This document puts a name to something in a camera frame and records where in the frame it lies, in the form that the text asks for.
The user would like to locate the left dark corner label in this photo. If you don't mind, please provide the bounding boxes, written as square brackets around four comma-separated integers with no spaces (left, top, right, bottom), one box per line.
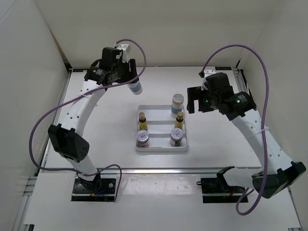
[72,68,88,73]

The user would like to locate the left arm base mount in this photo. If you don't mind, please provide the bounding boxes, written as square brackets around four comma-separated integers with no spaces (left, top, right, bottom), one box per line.
[71,173,122,202]

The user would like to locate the white divided tray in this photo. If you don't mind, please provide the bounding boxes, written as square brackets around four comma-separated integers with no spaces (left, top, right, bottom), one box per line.
[136,104,189,153]

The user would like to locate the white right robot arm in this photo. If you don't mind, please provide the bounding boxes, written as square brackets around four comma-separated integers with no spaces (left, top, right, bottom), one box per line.
[187,87,306,199]

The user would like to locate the dark corner label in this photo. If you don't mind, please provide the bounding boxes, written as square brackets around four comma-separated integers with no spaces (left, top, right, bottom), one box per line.
[72,68,88,73]
[215,66,232,71]

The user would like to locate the right dark corner label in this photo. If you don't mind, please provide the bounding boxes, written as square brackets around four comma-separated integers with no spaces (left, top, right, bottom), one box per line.
[215,66,232,71]

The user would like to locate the short spice jar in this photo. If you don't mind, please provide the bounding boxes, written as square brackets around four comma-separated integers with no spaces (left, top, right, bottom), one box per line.
[169,128,184,147]
[136,130,150,148]

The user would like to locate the tall blue-label jar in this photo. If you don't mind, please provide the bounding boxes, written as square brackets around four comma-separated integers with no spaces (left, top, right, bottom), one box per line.
[171,93,184,118]
[128,81,142,95]

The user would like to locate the small yellow-label bottle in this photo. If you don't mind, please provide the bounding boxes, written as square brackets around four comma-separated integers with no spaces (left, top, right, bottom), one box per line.
[139,112,148,131]
[174,111,184,129]

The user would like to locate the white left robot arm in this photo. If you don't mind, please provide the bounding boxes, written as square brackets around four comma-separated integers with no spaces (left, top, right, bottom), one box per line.
[48,59,141,193]

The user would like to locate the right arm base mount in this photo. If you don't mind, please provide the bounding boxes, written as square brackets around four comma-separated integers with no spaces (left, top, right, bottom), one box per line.
[196,167,245,204]

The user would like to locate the aluminium frame rail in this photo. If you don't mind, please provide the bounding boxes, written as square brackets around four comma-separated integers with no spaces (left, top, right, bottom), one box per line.
[96,167,229,174]

